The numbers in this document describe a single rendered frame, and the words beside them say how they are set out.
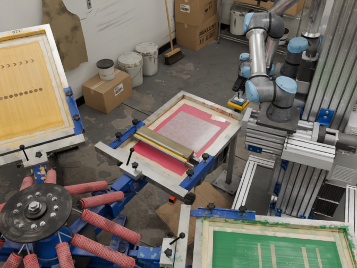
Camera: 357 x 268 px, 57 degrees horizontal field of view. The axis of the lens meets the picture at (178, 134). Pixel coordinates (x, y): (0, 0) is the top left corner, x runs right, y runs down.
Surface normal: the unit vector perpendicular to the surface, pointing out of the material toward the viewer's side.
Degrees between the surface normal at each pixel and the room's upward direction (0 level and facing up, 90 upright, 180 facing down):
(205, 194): 2
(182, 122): 0
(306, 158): 90
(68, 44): 89
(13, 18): 90
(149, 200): 0
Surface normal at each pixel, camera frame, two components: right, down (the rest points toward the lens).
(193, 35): -0.60, 0.53
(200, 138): -0.02, -0.75
